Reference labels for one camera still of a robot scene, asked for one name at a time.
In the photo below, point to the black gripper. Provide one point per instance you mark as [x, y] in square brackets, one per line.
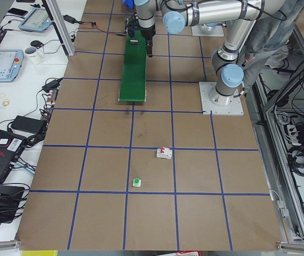
[148, 33]

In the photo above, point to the brown cylindrical capacitor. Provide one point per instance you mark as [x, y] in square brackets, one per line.
[134, 41]

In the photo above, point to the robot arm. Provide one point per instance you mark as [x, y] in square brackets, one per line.
[205, 18]

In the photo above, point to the green conveyor belt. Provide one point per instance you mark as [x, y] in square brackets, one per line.
[133, 82]

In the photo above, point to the blue plastic bin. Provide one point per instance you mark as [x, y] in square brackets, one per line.
[128, 3]

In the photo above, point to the black power adapter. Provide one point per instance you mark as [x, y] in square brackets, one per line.
[70, 19]

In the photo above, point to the white red circuit breaker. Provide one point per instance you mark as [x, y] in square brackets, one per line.
[164, 152]

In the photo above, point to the black computer mouse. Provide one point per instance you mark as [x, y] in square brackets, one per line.
[37, 44]

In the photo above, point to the far teach pendant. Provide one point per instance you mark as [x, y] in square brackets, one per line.
[37, 21]

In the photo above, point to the teach pendant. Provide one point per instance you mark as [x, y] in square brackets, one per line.
[10, 64]
[37, 21]

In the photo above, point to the white mug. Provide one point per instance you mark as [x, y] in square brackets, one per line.
[34, 55]

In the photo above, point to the person in grey jacket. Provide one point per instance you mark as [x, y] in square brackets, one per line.
[267, 36]

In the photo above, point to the near teach pendant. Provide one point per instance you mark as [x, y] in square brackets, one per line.
[10, 64]

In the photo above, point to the aluminium frame post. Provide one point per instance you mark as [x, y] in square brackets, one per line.
[55, 15]

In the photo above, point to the green push button switch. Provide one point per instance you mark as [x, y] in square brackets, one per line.
[136, 183]

